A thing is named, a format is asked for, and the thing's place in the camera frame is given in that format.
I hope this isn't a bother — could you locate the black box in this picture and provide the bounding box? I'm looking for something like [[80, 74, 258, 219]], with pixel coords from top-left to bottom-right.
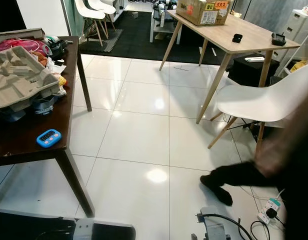
[[227, 54, 280, 88]]

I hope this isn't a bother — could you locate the red plastic bag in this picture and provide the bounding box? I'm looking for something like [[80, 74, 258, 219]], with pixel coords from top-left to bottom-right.
[[0, 38, 52, 56]]

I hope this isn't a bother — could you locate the white drawer cabinet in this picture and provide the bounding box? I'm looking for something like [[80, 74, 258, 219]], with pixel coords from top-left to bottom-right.
[[271, 7, 308, 63]]

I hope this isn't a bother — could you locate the white power strip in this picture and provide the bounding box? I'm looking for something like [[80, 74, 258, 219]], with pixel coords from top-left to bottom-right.
[[257, 197, 282, 224]]

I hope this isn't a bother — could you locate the black bag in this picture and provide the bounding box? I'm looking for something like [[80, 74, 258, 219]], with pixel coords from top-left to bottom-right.
[[44, 36, 71, 57]]

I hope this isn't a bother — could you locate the light wooden table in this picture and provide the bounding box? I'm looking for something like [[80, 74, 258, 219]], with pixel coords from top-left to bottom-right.
[[159, 9, 301, 125]]

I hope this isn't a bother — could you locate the person in black trousers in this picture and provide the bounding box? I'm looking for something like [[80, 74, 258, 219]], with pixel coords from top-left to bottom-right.
[[200, 75, 308, 240]]

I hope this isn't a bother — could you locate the dark wooden table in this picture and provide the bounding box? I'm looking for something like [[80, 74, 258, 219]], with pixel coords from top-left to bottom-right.
[[0, 36, 96, 218]]

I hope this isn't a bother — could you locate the flat cardboard piece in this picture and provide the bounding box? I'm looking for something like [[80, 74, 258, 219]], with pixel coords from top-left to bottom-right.
[[0, 28, 45, 45]]

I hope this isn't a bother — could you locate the blue digital timer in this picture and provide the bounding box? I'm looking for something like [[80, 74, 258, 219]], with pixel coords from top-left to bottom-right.
[[36, 129, 62, 149]]

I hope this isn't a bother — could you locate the black mat with white edge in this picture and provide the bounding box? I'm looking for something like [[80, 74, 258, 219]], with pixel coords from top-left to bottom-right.
[[0, 210, 137, 240]]

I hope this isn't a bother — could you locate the orange snack bag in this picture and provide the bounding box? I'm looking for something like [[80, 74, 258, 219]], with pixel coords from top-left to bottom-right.
[[36, 51, 49, 66]]

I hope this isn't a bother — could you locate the Unitree printed cardboard box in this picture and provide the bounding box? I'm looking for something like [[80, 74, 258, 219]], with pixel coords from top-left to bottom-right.
[[176, 0, 234, 27]]

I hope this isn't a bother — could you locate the black foam puzzle mat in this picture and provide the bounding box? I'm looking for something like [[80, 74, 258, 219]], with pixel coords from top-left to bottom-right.
[[79, 11, 230, 66]]

